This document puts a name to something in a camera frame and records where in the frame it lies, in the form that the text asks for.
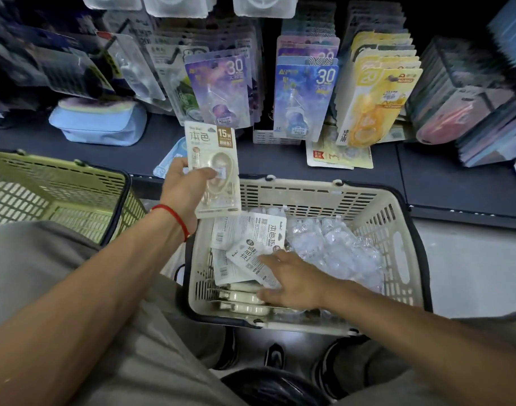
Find person's right hand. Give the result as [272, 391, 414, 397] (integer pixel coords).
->
[256, 250, 340, 312]

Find person's left hand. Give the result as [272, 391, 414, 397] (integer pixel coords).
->
[160, 157, 219, 241]

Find white correction tape packet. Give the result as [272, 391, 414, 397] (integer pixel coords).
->
[184, 121, 242, 219]

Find person's left forearm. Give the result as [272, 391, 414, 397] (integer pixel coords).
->
[0, 206, 187, 406]

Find person's right forearm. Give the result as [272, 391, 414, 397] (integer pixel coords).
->
[323, 278, 516, 406]

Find beige tape dispensers in blister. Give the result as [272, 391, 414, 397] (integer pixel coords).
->
[217, 286, 280, 316]

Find light blue flat packet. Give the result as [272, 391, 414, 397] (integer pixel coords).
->
[152, 137, 188, 179]

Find black shoe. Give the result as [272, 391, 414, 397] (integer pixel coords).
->
[310, 335, 370, 400]
[264, 343, 285, 371]

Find white packet showing barcode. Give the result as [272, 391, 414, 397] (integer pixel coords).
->
[211, 212, 258, 251]

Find white packet with dark print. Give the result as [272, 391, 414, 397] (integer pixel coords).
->
[225, 212, 287, 289]

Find white shelf label strip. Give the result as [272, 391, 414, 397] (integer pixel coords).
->
[252, 129, 304, 146]

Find clear plastic bag of packets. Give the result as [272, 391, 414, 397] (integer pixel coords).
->
[284, 215, 386, 295]

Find row of purple hanging packets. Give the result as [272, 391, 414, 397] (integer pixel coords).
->
[184, 20, 263, 130]

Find row of green hanging packets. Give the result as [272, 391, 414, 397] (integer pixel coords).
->
[147, 44, 211, 124]

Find black round stool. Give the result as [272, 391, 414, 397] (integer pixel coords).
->
[221, 367, 332, 406]

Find light blue pencil case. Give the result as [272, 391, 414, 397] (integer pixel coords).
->
[48, 97, 148, 147]

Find row of clear hanging packets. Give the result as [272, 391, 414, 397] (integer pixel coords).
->
[98, 12, 174, 114]

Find row of blue hanging packets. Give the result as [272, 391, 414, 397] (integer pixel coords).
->
[273, 2, 341, 141]

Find grey trousers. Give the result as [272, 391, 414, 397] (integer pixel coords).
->
[0, 221, 516, 406]

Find beige plastic shopping basket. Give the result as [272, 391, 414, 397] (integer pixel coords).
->
[183, 175, 433, 337]

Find flat yellow packet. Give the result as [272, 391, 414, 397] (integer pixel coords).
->
[305, 126, 374, 170]

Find green plastic shopping basket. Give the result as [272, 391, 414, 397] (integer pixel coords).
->
[0, 150, 147, 246]

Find white plastic hanging container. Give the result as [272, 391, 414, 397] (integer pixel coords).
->
[141, 0, 219, 19]
[232, 0, 299, 19]
[80, 0, 143, 11]

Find row of yellow hanging packets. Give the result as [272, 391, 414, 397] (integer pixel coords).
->
[335, 30, 424, 148]

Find row of dark hanging packets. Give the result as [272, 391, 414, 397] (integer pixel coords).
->
[0, 0, 117, 119]

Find dark shop shelf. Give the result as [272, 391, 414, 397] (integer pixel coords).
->
[0, 110, 516, 231]

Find stack of dark pink packets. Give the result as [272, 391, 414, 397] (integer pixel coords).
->
[405, 36, 516, 168]

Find row of pale blue packets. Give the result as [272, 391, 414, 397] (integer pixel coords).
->
[487, 0, 516, 73]

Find red string bracelet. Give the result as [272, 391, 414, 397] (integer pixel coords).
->
[151, 204, 191, 242]

